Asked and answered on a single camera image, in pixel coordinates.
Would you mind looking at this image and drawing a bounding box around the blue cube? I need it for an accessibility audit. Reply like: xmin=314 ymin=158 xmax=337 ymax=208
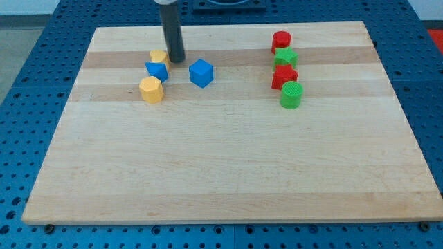
xmin=189 ymin=59 xmax=214 ymax=88

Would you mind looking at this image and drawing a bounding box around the wooden board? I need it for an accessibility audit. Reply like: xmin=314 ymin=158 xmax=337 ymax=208
xmin=22 ymin=21 xmax=442 ymax=225

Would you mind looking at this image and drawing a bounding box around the green cylinder block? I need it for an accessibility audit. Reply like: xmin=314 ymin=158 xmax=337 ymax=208
xmin=280 ymin=81 xmax=304 ymax=109

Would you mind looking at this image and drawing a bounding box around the yellow hexagon block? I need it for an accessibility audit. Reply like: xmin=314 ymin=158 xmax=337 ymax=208
xmin=139 ymin=76 xmax=164 ymax=104

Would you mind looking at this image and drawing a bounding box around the red star block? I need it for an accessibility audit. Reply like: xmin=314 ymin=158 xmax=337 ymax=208
xmin=271 ymin=64 xmax=298 ymax=90

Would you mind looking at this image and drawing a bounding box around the blue triangular block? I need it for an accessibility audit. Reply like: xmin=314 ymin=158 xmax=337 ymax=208
xmin=145 ymin=62 xmax=169 ymax=82

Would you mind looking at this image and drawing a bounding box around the green star block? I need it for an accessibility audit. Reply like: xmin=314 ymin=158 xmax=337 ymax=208
xmin=273 ymin=46 xmax=299 ymax=70

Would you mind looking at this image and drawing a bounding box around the yellow heart block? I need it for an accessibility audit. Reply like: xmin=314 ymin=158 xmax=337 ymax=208
xmin=149 ymin=50 xmax=170 ymax=72

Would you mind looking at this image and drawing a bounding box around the red cylinder block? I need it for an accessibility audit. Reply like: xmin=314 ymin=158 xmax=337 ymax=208
xmin=271 ymin=30 xmax=292 ymax=54

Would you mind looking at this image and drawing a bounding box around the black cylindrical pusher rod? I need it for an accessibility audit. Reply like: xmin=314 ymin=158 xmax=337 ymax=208
xmin=154 ymin=0 xmax=186 ymax=63

